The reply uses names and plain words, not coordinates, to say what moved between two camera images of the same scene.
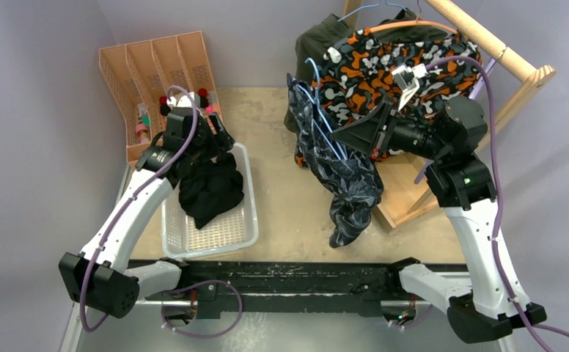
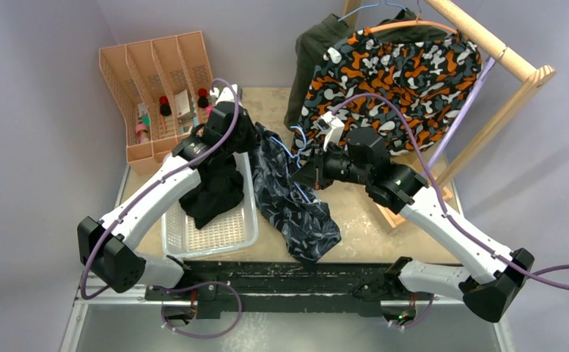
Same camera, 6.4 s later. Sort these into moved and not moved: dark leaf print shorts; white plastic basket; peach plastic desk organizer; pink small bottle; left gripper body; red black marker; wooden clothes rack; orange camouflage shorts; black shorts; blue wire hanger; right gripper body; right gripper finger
Moved: dark leaf print shorts; left gripper body; right gripper finger; blue wire hanger; right gripper body
Not moved: wooden clothes rack; pink small bottle; orange camouflage shorts; white plastic basket; peach plastic desk organizer; black shorts; red black marker
